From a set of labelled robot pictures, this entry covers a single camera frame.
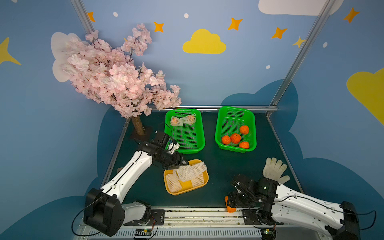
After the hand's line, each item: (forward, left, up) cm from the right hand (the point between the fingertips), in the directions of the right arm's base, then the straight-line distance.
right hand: (234, 202), depth 74 cm
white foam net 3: (+15, +19, +5) cm, 25 cm away
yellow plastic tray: (+8, +25, -3) cm, 26 cm away
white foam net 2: (+10, +19, -1) cm, 21 cm away
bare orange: (+39, +1, 0) cm, 39 cm away
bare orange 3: (+49, -13, -1) cm, 51 cm away
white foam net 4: (+11, +25, +9) cm, 28 cm away
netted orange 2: (+54, +27, +2) cm, 61 cm away
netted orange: (+52, +37, +1) cm, 64 cm away
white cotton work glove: (+22, -28, -5) cm, 36 cm away
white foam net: (+8, +32, -1) cm, 33 cm away
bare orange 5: (-3, +2, -1) cm, 4 cm away
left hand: (+15, +26, +11) cm, 32 cm away
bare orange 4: (+35, -10, 0) cm, 36 cm away
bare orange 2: (+40, -5, +1) cm, 40 cm away
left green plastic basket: (+49, +30, 0) cm, 57 cm away
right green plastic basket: (+52, -8, -5) cm, 53 cm away
